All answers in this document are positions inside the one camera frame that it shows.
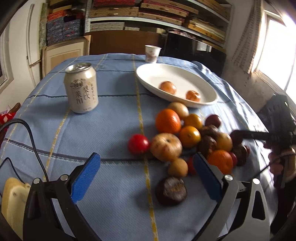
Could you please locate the dark purple plum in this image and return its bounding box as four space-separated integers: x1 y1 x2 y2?
205 114 222 128

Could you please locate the orange mandarin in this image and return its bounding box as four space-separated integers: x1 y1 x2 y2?
179 126 201 149

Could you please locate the tan round fruit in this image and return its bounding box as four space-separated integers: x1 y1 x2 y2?
168 102 189 120

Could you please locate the small orange fruit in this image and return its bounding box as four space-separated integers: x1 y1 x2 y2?
186 90 201 102

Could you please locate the large orange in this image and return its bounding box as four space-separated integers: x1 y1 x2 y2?
155 108 182 134

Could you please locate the dark brown chestnut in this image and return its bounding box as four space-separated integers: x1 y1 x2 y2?
155 176 188 206

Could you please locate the small red tomato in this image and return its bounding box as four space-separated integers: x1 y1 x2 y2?
128 134 149 155

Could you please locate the right hand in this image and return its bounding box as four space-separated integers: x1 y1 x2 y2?
268 148 295 183

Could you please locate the yellow sponge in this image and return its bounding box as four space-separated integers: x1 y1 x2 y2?
1 177 31 240

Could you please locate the blue checked tablecloth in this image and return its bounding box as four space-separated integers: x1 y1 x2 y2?
0 53 278 241

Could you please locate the bright window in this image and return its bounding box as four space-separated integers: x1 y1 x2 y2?
255 10 295 101

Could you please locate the white oval plate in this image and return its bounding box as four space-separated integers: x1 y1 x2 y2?
135 63 218 108

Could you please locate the white beverage can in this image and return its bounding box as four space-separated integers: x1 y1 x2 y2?
64 62 99 113

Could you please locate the white paper cup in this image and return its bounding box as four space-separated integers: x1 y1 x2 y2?
145 45 161 63

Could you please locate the white book shelf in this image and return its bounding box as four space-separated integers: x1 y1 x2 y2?
84 1 232 47

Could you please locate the cardboard box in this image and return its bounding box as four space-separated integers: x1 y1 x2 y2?
42 35 91 78

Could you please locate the black cable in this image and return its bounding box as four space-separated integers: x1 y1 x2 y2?
0 117 49 182

